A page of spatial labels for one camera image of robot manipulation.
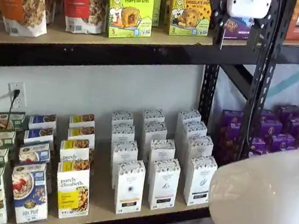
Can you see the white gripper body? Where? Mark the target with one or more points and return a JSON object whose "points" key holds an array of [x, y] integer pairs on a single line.
{"points": [[248, 5]]}

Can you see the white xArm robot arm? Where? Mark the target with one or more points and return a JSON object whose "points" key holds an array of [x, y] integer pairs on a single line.
{"points": [[264, 198]]}

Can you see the purple Zbar box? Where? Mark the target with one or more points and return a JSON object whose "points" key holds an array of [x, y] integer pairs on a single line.
{"points": [[237, 28]]}

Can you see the yellow Bobo's peanut butter box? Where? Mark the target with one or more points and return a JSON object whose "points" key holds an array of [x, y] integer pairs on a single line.
{"points": [[169, 3], [190, 14]]}

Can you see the green Bobo's apple pie box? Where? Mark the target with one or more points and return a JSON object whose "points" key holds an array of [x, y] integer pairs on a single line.
{"points": [[156, 4], [128, 12]]}

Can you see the white leaf-print pantry box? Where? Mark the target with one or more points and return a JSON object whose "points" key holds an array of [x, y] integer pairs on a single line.
{"points": [[124, 152], [153, 115], [162, 150], [122, 118], [200, 147], [154, 131], [194, 129], [122, 134], [189, 116]]}

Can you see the white box green strip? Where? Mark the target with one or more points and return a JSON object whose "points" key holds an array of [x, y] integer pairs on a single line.
{"points": [[199, 181]]}

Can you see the white box pink strip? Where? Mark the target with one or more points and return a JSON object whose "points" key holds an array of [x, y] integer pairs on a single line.
{"points": [[164, 185]]}

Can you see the yellow Purely Elizabeth box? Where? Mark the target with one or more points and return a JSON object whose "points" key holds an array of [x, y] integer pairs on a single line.
{"points": [[81, 120], [80, 134], [72, 192], [74, 152]]}

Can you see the white box yellow strip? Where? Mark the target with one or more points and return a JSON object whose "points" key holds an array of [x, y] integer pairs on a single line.
{"points": [[130, 188]]}

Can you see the blue granola cereal box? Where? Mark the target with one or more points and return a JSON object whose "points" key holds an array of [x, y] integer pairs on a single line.
{"points": [[34, 153], [41, 120], [29, 195], [39, 134]]}

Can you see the red-label granola bag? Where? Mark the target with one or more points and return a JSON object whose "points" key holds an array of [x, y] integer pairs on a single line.
{"points": [[75, 1]]}

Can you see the white wall outlet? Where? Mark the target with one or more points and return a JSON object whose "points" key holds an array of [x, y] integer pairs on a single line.
{"points": [[23, 89]]}

